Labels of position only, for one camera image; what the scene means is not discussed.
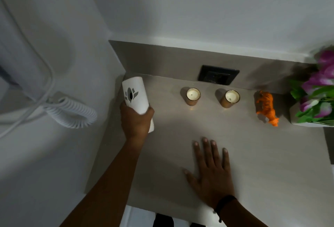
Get person's left hand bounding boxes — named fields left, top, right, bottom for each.
left=120, top=102, right=155, bottom=143

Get person's right hand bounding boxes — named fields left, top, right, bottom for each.
left=184, top=137, right=237, bottom=209

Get white air freshener dispenser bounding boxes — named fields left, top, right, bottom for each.
left=122, top=76, right=154, bottom=133

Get person's left forearm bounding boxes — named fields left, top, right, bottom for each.
left=59, top=137, right=142, bottom=227

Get person's right forearm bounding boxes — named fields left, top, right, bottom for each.
left=217, top=199, right=270, bottom=227

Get black wristband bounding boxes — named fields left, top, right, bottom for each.
left=213, top=195, right=238, bottom=223

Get candle in copper glass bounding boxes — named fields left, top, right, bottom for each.
left=180, top=87, right=201, bottom=106
left=219, top=89, right=240, bottom=109

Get orange toy tiger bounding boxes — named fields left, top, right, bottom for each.
left=255, top=90, right=280, bottom=127

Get pink artificial flowers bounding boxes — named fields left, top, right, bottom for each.
left=289, top=47, right=334, bottom=126

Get black wall socket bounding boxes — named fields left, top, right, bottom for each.
left=197, top=65, right=240, bottom=86

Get white coiled cord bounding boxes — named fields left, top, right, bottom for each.
left=43, top=96, right=98, bottom=129

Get white wall hair dryer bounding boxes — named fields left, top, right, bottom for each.
left=0, top=0, right=56, bottom=103

